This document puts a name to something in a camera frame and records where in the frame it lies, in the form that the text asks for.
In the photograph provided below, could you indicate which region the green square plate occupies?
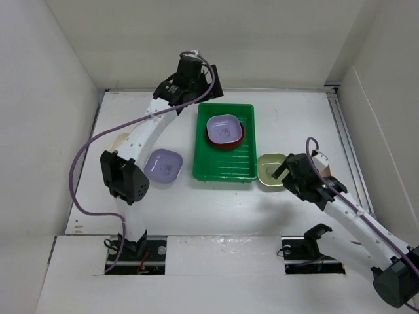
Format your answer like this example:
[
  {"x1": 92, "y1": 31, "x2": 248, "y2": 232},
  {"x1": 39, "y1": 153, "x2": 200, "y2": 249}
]
[{"x1": 257, "y1": 153, "x2": 289, "y2": 188}]

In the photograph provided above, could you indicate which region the green plastic bin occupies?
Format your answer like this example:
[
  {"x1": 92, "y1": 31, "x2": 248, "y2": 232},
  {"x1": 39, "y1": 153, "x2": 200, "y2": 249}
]
[{"x1": 192, "y1": 103, "x2": 257, "y2": 183}]

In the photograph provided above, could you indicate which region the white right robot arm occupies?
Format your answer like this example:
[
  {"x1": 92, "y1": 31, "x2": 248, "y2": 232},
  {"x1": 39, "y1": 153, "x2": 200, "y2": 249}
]
[{"x1": 271, "y1": 150, "x2": 418, "y2": 308}]

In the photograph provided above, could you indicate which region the cream square plate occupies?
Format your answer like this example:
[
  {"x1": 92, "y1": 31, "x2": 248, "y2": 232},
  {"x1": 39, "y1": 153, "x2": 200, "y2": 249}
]
[{"x1": 108, "y1": 133, "x2": 129, "y2": 152}]

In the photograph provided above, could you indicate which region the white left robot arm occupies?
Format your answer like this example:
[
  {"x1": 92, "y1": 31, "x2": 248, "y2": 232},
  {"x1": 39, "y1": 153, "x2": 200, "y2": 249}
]
[{"x1": 100, "y1": 54, "x2": 223, "y2": 260}]

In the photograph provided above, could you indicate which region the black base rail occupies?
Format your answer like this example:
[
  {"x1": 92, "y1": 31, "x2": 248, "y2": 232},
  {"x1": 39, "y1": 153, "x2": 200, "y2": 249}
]
[
  {"x1": 104, "y1": 236, "x2": 167, "y2": 275},
  {"x1": 277, "y1": 235, "x2": 346, "y2": 275}
]

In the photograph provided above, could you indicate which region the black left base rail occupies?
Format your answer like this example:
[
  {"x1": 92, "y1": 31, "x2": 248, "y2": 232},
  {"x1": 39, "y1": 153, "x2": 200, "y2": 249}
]
[{"x1": 104, "y1": 236, "x2": 167, "y2": 275}]

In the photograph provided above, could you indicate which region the red round plate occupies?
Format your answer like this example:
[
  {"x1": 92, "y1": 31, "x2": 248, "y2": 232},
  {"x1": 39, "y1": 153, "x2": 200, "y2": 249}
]
[{"x1": 205, "y1": 123, "x2": 246, "y2": 150}]

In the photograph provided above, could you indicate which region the pink square plate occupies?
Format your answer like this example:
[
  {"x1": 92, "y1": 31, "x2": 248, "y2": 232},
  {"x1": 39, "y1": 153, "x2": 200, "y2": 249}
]
[{"x1": 320, "y1": 166, "x2": 331, "y2": 178}]

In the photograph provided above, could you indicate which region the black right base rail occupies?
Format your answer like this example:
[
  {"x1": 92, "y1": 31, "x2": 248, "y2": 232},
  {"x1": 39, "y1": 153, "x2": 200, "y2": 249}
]
[{"x1": 277, "y1": 235, "x2": 346, "y2": 275}]

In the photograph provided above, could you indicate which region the aluminium rail right side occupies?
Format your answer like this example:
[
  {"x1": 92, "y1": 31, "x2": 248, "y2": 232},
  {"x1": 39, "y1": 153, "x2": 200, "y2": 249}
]
[{"x1": 324, "y1": 85, "x2": 376, "y2": 218}]

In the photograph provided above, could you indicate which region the purple square plate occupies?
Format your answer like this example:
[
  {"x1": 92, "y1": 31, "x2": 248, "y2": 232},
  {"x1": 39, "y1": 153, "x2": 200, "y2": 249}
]
[
  {"x1": 143, "y1": 148, "x2": 183, "y2": 184},
  {"x1": 206, "y1": 114, "x2": 244, "y2": 145}
]

